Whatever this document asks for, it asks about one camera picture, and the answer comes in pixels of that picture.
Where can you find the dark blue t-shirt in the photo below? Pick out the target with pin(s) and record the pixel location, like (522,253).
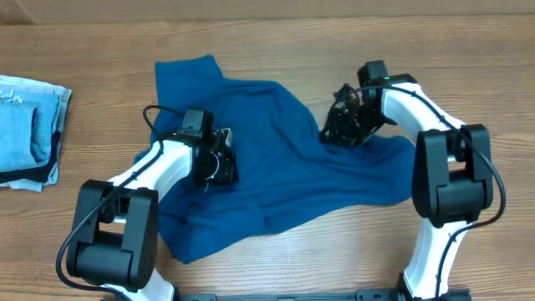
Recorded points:
(286,175)

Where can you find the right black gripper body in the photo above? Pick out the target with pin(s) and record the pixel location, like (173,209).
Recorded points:
(342,124)

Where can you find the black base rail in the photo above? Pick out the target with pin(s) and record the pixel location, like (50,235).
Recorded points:
(284,297)

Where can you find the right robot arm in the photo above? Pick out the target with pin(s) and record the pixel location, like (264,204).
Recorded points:
(452,175)

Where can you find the folded black garment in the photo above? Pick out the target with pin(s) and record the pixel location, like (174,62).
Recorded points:
(39,174)

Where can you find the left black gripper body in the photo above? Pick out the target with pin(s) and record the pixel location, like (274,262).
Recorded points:
(223,168)

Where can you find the folded light blue jeans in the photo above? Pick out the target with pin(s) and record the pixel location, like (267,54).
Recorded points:
(31,111)

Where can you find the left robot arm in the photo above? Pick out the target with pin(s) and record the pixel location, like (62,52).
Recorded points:
(112,247)

